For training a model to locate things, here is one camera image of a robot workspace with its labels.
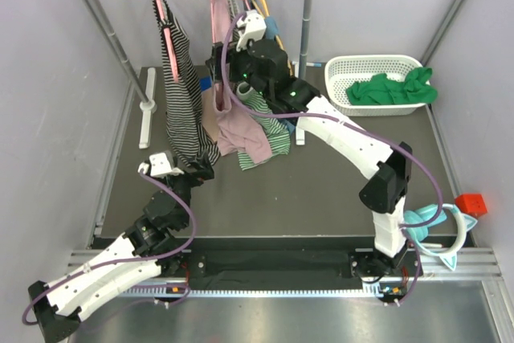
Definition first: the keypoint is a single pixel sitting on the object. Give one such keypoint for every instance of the black white striped tank top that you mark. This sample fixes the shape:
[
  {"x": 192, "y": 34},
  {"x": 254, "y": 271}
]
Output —
[{"x": 183, "y": 101}]

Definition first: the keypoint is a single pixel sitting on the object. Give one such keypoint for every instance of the brown cardboard sheet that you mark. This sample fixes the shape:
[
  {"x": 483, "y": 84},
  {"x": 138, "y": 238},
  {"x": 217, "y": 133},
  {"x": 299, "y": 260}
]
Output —
[{"x": 209, "y": 119}]

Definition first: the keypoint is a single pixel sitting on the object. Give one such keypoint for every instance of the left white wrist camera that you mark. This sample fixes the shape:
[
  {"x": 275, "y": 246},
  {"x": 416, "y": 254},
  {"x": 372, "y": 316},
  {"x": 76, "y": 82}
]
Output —
[{"x": 160, "y": 165}]

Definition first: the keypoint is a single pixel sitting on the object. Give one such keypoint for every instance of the blue tank top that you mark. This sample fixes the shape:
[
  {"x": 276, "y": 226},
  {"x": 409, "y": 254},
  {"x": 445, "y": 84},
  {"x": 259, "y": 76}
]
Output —
[{"x": 270, "y": 71}]

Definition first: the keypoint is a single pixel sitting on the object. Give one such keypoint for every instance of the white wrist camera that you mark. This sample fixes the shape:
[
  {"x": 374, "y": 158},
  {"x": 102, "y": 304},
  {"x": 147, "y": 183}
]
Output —
[
  {"x": 160, "y": 165},
  {"x": 251, "y": 27}
]

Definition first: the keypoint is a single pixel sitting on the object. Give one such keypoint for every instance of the green garment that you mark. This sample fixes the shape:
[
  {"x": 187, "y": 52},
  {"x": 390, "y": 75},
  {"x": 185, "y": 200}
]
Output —
[{"x": 381, "y": 90}]

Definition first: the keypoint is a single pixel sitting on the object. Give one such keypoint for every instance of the red cube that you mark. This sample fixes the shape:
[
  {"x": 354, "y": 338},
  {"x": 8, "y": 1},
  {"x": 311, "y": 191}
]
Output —
[{"x": 471, "y": 204}]

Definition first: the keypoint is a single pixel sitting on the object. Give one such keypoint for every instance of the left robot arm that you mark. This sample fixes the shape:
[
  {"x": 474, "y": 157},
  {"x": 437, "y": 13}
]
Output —
[{"x": 145, "y": 250}]

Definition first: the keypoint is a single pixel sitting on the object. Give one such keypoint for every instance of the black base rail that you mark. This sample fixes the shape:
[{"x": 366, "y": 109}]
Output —
[{"x": 285, "y": 263}]

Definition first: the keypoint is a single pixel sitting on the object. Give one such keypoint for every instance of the pink hanger under black top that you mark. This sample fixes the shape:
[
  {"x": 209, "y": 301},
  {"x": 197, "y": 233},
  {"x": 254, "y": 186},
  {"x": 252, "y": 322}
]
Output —
[{"x": 168, "y": 38}]

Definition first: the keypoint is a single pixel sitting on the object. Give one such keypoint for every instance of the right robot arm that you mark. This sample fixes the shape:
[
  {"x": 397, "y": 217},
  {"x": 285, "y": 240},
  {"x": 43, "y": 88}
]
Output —
[{"x": 385, "y": 165}]

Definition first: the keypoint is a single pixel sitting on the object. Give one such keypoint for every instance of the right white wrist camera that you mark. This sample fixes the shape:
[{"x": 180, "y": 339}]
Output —
[{"x": 251, "y": 27}]

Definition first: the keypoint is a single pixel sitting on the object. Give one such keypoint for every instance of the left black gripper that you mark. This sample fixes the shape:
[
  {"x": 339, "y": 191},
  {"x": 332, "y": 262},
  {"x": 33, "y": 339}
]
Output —
[{"x": 205, "y": 171}]

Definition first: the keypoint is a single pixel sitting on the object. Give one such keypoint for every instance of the white plastic basket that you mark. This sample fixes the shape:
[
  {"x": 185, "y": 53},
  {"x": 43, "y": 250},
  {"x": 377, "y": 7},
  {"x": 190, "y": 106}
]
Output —
[{"x": 342, "y": 72}]

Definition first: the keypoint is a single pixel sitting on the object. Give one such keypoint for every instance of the blue flat object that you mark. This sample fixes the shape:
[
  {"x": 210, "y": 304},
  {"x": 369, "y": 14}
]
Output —
[{"x": 205, "y": 83}]

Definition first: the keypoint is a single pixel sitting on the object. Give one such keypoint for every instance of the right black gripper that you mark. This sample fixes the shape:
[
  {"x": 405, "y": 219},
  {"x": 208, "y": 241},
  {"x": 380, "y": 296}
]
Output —
[{"x": 215, "y": 63}]

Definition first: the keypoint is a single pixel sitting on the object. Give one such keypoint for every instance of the yellow hanger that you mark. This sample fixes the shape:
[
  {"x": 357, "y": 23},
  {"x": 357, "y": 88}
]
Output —
[{"x": 272, "y": 30}]

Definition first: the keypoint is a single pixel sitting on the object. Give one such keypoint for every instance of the white slotted cable duct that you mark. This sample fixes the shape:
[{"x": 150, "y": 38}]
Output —
[{"x": 365, "y": 291}]

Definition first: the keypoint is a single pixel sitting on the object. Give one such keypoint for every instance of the pink tank top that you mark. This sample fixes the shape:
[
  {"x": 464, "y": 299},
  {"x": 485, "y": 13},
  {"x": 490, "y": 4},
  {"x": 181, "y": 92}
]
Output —
[{"x": 237, "y": 130}]

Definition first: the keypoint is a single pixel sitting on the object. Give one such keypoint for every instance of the green white striped tank top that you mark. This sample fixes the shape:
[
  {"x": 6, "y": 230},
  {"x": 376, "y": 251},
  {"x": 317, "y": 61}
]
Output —
[{"x": 276, "y": 131}]

